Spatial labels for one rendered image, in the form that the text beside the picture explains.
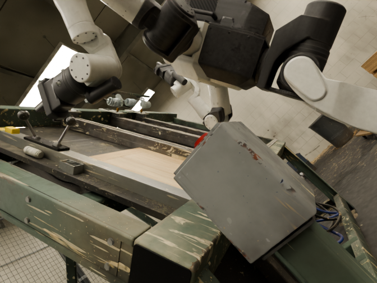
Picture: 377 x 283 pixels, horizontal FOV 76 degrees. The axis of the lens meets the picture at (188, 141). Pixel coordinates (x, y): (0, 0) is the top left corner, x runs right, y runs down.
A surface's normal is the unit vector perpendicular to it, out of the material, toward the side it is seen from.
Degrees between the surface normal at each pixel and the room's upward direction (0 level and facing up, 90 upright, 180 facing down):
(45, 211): 90
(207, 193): 90
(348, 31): 90
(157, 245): 59
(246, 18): 90
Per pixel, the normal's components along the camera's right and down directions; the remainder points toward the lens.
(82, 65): -0.37, 0.24
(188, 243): 0.17, -0.97
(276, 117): -0.32, -0.04
